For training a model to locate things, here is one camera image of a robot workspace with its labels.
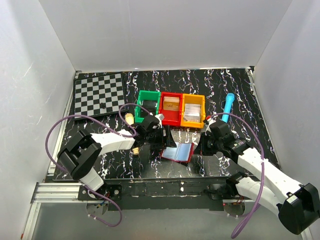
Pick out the red leather card holder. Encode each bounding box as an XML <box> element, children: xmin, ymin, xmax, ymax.
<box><xmin>160</xmin><ymin>142</ymin><xmax>194</xmax><ymax>163</ymax></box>

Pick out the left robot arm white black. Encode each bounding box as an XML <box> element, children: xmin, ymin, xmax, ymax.
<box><xmin>57</xmin><ymin>114</ymin><xmax>177</xmax><ymax>191</ymax></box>

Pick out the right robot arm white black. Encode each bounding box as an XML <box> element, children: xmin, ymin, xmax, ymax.
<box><xmin>194</xmin><ymin>119</ymin><xmax>320</xmax><ymax>235</ymax></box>

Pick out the black card in green bin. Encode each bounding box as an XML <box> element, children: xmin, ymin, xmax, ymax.
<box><xmin>142</xmin><ymin>99</ymin><xmax>158</xmax><ymax>115</ymax></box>

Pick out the brown card stack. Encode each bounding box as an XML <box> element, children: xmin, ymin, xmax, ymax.
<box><xmin>162</xmin><ymin>96</ymin><xmax>180</xmax><ymax>111</ymax></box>

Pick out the white card stack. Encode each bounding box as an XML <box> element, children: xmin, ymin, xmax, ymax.
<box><xmin>183</xmin><ymin>103</ymin><xmax>201</xmax><ymax>123</ymax></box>

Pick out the red plastic bin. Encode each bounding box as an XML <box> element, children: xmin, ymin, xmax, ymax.
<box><xmin>158</xmin><ymin>92</ymin><xmax>183</xmax><ymax>127</ymax></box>

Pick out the wooden rolling pin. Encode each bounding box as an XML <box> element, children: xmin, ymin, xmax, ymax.
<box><xmin>125</xmin><ymin>113</ymin><xmax>139</xmax><ymax>156</ymax></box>

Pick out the green plastic bin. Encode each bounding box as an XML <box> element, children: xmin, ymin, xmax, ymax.
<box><xmin>134</xmin><ymin>90</ymin><xmax>161</xmax><ymax>123</ymax></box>

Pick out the blue toy microphone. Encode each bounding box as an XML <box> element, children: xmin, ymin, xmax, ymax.
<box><xmin>221</xmin><ymin>93</ymin><xmax>235</xmax><ymax>123</ymax></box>

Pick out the orange plastic bin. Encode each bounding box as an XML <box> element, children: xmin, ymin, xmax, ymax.
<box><xmin>180</xmin><ymin>93</ymin><xmax>206</xmax><ymax>129</ymax></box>

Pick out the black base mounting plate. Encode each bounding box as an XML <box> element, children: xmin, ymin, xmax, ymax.
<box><xmin>78</xmin><ymin>177</ymin><xmax>246</xmax><ymax>211</ymax></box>

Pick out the black and grey chessboard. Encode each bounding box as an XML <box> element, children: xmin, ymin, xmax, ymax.
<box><xmin>73</xmin><ymin>73</ymin><xmax>127</xmax><ymax>119</ymax></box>

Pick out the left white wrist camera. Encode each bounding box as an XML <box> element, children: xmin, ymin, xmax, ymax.
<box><xmin>155</xmin><ymin>113</ymin><xmax>165</xmax><ymax>123</ymax></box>

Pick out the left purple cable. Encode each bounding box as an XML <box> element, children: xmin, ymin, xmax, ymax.
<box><xmin>44</xmin><ymin>103</ymin><xmax>161</xmax><ymax>228</ymax></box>

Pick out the purple cable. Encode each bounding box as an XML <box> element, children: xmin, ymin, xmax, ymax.
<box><xmin>44</xmin><ymin>103</ymin><xmax>161</xmax><ymax>228</ymax></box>
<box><xmin>204</xmin><ymin>112</ymin><xmax>266</xmax><ymax>239</ymax></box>

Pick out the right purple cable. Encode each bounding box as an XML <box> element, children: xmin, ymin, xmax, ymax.
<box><xmin>204</xmin><ymin>112</ymin><xmax>266</xmax><ymax>239</ymax></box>

